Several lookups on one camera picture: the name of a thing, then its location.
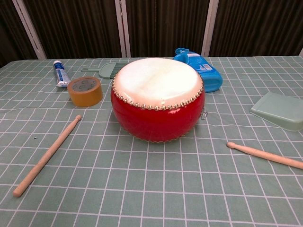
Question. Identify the brown packing tape roll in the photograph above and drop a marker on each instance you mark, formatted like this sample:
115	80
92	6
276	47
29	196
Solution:
85	99

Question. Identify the wooden drumstick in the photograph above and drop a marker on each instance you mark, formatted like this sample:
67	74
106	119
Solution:
260	153
47	156

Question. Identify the green grid cutting mat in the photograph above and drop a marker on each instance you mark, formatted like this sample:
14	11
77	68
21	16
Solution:
151	189

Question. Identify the green plastic hand brush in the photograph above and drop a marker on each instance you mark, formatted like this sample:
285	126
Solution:
107	71

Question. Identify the dark folding screen white frame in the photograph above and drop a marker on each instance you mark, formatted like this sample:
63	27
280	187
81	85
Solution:
82	23

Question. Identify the red drum white skin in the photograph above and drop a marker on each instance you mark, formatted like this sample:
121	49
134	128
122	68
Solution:
154	120

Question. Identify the pale green plastic box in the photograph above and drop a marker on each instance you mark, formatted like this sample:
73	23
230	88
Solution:
277	108

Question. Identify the white blue toothpaste tube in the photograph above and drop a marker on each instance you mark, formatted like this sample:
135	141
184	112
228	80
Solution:
61	74

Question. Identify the blue detergent pump bottle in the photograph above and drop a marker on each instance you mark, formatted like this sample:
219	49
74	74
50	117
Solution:
213	80

